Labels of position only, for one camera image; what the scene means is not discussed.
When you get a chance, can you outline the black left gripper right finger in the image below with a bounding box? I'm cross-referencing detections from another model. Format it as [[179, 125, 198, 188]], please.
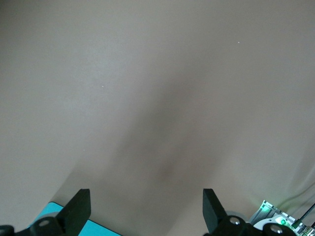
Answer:
[[203, 188, 296, 236]]

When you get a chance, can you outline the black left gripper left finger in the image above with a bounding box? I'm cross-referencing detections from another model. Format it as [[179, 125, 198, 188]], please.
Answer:
[[0, 188, 92, 236]]

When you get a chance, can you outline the turquoise plastic bin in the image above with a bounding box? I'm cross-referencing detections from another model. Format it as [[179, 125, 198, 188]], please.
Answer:
[[27, 202, 126, 236]]

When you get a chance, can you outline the black base connector cable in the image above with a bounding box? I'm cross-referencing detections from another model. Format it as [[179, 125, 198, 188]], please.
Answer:
[[295, 203, 315, 226]]

